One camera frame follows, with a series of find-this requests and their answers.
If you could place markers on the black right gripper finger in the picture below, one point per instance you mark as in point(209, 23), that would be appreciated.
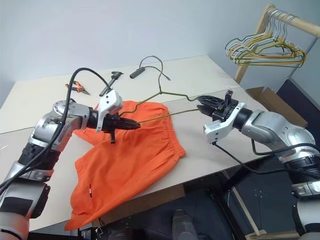
point(207, 110)
point(210, 100)

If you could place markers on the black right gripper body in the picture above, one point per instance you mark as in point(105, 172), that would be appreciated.
point(225, 110)

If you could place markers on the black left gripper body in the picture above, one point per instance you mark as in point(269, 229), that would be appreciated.
point(111, 123)

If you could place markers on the orange shorts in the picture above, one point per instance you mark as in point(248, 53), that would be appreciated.
point(125, 162)

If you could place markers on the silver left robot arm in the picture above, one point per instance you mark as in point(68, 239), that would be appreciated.
point(50, 125)

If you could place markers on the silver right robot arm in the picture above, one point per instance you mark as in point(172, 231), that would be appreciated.
point(275, 130)

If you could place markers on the black caliper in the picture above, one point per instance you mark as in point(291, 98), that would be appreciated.
point(113, 80)

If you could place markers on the brown cardboard box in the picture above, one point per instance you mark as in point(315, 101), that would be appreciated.
point(275, 100)

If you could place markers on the dark grey cabinet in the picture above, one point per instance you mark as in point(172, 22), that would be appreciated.
point(307, 105)

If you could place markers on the thin wooden slat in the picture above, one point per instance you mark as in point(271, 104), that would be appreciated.
point(246, 212)

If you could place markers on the dark grey rounded shape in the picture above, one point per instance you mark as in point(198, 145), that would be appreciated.
point(118, 233)
point(183, 225)

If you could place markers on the black table leg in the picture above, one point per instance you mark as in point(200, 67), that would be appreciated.
point(87, 233)

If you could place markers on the light wooden clothes rack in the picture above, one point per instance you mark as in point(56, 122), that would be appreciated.
point(305, 25)

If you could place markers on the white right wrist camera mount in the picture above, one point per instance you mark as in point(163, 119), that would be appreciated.
point(217, 130)

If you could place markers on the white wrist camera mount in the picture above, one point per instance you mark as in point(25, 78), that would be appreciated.
point(217, 130)
point(111, 100)

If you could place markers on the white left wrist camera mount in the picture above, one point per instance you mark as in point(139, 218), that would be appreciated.
point(111, 100)

